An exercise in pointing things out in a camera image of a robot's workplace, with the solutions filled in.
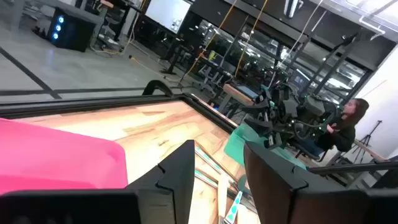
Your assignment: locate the person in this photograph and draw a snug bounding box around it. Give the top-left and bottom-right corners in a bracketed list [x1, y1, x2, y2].
[317, 98, 371, 156]

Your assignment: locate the computer tower with blue lights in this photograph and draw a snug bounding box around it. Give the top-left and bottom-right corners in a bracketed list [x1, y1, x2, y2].
[45, 6, 98, 53]

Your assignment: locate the slim gold utensil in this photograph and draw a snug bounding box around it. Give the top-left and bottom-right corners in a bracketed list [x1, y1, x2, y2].
[198, 141, 246, 184]

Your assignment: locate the lit white display screen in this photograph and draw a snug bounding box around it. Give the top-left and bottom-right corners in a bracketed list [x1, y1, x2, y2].
[144, 0, 193, 35]

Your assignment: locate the cream-handled table knife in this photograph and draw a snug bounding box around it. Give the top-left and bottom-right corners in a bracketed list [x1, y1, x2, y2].
[216, 173, 230, 219]

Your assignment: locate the pink plastic tray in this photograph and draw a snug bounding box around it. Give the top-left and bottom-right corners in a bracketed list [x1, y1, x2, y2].
[0, 117, 129, 196]

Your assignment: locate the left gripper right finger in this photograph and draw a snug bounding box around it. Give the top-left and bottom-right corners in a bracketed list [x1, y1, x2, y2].
[244, 141, 308, 224]

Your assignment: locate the teal-white patterned handle knife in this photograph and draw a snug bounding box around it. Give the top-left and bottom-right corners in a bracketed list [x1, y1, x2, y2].
[223, 190, 244, 224]

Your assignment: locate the background wooden table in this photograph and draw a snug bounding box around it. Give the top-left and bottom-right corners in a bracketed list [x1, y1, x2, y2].
[222, 83, 261, 107]

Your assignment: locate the teal plastic tray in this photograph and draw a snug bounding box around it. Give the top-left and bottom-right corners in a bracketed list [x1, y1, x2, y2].
[223, 123, 308, 171]

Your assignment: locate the teal-white patterned handle fork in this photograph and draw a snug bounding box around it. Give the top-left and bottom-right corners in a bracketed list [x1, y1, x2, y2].
[194, 169, 219, 189]
[194, 145, 238, 185]

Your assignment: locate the black clamp handle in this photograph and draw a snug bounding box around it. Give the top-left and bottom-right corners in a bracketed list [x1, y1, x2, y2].
[142, 79, 174, 98]

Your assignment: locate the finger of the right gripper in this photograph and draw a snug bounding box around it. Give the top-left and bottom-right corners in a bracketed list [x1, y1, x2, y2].
[242, 100, 271, 114]
[243, 117, 275, 138]

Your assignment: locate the black tripod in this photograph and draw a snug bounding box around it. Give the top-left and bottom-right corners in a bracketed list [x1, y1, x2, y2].
[351, 119, 384, 164]

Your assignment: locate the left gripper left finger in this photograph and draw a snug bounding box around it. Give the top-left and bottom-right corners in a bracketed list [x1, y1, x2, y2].
[126, 139, 196, 224]

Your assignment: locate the yellow hanging cable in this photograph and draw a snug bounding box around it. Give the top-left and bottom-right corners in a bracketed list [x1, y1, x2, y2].
[185, 0, 239, 77]
[234, 0, 269, 78]

